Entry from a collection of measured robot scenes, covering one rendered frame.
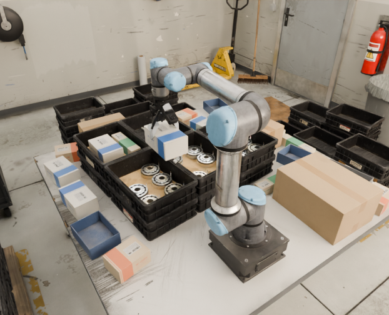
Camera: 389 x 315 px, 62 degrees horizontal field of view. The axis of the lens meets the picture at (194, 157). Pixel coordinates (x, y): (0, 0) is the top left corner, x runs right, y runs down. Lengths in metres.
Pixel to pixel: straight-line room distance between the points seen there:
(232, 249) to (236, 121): 0.62
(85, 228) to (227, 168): 0.87
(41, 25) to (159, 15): 1.61
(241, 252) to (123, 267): 0.49
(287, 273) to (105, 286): 0.76
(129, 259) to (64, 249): 1.26
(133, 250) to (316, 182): 0.92
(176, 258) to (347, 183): 0.89
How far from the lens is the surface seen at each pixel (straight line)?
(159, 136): 1.48
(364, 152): 2.89
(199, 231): 1.62
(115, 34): 4.89
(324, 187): 1.67
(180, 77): 1.30
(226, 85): 1.23
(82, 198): 1.76
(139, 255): 1.45
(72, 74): 4.82
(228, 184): 1.15
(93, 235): 1.67
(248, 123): 1.03
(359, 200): 1.66
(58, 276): 2.50
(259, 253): 1.42
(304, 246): 1.64
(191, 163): 1.84
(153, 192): 1.65
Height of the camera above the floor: 1.88
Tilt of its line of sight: 34 degrees down
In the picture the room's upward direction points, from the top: straight up
